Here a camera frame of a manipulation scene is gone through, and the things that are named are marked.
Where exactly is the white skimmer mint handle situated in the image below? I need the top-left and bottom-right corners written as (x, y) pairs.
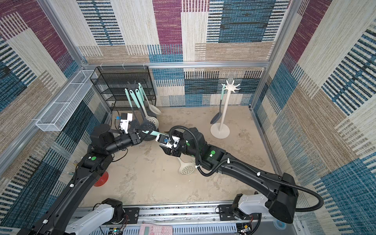
top-left (139, 83), bottom-right (161, 115)

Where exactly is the grey utensil rack stand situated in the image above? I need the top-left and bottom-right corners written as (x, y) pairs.
top-left (124, 81), bottom-right (156, 141)

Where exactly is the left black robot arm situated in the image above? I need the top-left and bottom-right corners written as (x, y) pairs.
top-left (18, 124), bottom-right (142, 235)

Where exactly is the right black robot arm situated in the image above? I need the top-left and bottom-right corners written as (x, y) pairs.
top-left (156, 128), bottom-right (299, 224)

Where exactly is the white utensil rack stand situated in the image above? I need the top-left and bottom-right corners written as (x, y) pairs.
top-left (211, 80), bottom-right (240, 139)

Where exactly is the black mesh shelf rack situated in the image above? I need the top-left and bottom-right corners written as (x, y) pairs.
top-left (91, 66), bottom-right (156, 112)

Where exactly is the red pencil cup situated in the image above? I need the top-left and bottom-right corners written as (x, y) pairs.
top-left (94, 171), bottom-right (109, 187)

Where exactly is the pink calculator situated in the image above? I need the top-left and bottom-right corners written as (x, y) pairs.
top-left (139, 224), bottom-right (173, 235)

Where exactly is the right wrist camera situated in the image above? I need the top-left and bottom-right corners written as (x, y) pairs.
top-left (156, 134), bottom-right (180, 149)

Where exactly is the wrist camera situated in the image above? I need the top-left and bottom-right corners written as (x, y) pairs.
top-left (156, 134), bottom-right (180, 149)
top-left (116, 113), bottom-right (132, 134)

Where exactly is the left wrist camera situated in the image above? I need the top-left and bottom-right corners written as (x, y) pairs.
top-left (116, 113), bottom-right (132, 134)

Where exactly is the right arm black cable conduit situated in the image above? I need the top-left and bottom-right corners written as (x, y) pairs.
top-left (168, 125), bottom-right (324, 212)

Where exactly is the white wire wall basket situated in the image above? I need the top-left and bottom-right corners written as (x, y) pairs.
top-left (36, 70), bottom-right (94, 132)

